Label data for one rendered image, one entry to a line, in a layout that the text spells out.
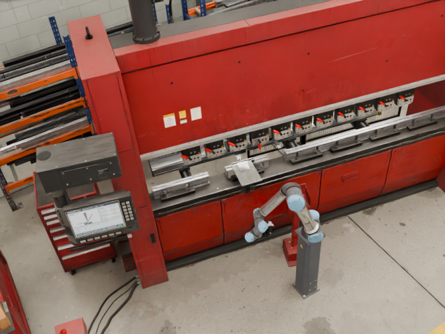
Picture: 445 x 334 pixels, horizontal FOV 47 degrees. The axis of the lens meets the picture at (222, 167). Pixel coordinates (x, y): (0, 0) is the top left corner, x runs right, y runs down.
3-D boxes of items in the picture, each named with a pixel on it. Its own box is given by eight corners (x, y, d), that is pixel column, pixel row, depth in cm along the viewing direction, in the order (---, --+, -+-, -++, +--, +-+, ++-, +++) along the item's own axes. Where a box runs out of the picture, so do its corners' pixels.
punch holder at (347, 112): (338, 123, 453) (339, 108, 442) (333, 118, 459) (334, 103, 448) (353, 119, 456) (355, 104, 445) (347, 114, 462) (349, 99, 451)
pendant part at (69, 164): (71, 258, 372) (34, 172, 315) (69, 232, 390) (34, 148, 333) (140, 241, 380) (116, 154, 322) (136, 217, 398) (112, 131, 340)
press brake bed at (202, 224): (166, 272, 492) (153, 214, 435) (161, 256, 506) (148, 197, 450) (438, 187, 550) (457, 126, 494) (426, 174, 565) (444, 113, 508)
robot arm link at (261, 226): (259, 215, 391) (250, 223, 397) (261, 226, 383) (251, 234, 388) (267, 219, 394) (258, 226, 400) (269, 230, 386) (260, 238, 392)
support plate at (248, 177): (242, 186, 430) (242, 185, 429) (231, 166, 449) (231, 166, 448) (262, 180, 433) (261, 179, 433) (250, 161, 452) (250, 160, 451)
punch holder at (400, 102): (397, 107, 465) (400, 91, 454) (392, 101, 471) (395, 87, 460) (412, 103, 468) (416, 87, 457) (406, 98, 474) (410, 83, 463)
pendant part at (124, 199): (77, 245, 362) (63, 211, 338) (76, 232, 371) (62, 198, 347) (140, 230, 369) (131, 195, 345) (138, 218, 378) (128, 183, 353)
